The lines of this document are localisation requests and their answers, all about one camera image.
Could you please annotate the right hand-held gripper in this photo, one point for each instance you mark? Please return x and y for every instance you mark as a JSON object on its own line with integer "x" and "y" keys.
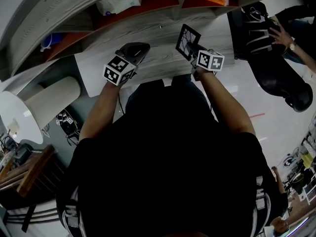
{"x": 209, "y": 60}

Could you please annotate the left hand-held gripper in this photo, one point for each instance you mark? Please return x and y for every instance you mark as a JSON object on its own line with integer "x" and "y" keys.
{"x": 118, "y": 69}

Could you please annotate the black picture frame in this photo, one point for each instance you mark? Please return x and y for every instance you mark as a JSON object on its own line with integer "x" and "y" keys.
{"x": 184, "y": 37}

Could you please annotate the person's right forearm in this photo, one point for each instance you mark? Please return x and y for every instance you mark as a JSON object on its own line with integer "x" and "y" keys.
{"x": 225, "y": 102}

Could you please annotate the another person's forearm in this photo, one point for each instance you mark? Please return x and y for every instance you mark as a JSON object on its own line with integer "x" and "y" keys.
{"x": 304, "y": 55}

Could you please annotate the person's left forearm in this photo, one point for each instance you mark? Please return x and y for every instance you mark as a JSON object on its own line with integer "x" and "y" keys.
{"x": 98, "y": 112}

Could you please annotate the grey wooden table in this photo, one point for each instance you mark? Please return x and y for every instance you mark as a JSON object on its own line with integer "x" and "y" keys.
{"x": 160, "y": 51}

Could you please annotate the white plastic bag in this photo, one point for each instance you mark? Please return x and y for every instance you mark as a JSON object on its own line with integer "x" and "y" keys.
{"x": 118, "y": 0}

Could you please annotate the blue plastic container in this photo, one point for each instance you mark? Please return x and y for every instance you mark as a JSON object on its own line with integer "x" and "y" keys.
{"x": 51, "y": 40}

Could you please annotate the black office chair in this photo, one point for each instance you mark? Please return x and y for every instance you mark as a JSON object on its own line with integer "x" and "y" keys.
{"x": 271, "y": 73}

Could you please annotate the person's black shirt torso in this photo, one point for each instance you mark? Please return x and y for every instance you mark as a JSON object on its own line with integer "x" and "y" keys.
{"x": 163, "y": 162}

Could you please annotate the brown wooden chair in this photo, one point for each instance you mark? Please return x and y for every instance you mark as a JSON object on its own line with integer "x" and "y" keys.
{"x": 32, "y": 169}

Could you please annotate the cluttered equipment rack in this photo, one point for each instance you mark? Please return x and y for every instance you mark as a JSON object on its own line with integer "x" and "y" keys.
{"x": 304, "y": 171}

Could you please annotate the white round pedestal table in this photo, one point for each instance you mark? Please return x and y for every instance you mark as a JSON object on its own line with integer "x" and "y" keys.
{"x": 47, "y": 100}

